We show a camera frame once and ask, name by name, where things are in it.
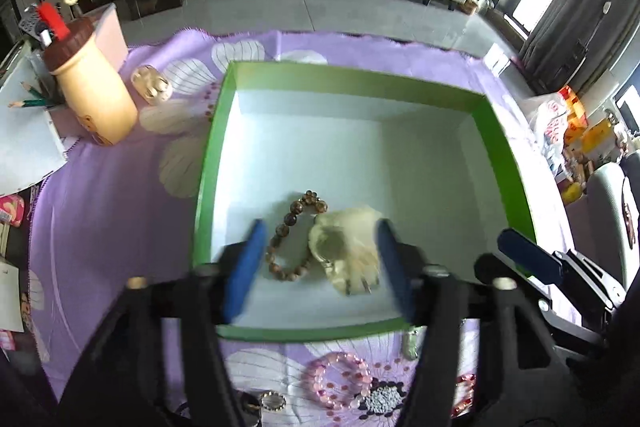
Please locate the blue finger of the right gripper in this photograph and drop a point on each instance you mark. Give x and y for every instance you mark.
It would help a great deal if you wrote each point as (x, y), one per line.
(530, 257)

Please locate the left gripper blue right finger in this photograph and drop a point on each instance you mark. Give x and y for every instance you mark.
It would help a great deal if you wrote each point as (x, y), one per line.
(521, 379)

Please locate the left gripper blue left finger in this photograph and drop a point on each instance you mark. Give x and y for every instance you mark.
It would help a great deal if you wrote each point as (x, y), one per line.
(119, 379)

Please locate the black wristwatch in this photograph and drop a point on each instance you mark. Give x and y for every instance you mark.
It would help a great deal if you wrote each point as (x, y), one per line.
(254, 404)

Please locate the cream white wristwatch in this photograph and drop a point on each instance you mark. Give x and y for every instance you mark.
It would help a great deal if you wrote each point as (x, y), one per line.
(344, 244)

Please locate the grey chair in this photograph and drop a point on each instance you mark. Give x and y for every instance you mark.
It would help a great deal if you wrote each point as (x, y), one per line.
(613, 223)

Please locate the white plastic shopping bag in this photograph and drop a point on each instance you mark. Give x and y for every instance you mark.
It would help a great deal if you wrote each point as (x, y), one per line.
(547, 118)

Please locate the green cardboard box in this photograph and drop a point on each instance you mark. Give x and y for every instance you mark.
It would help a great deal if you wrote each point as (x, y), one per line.
(433, 159)

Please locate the yellow red gift bag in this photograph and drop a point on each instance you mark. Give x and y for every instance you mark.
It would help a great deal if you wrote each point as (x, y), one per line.
(577, 121)

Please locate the purple floral tablecloth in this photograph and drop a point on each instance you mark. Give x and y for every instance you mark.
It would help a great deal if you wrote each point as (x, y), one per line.
(114, 212)

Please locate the white paper sheet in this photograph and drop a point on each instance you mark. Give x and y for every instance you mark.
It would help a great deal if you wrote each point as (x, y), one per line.
(30, 146)

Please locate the cream bottle with brown cap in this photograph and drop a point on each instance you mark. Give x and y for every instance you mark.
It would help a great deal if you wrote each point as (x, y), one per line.
(91, 85)

